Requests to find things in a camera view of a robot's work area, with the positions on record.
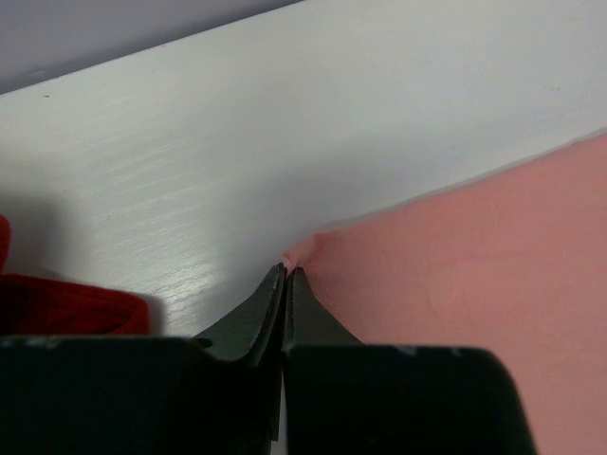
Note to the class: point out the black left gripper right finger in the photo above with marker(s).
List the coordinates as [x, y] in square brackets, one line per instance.
[324, 373]

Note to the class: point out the red folded t shirt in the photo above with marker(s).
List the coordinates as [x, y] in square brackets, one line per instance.
[38, 307]

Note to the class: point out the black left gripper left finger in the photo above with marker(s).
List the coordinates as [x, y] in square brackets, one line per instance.
[236, 367]

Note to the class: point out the pink t shirt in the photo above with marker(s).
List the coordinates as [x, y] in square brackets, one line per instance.
[514, 263]

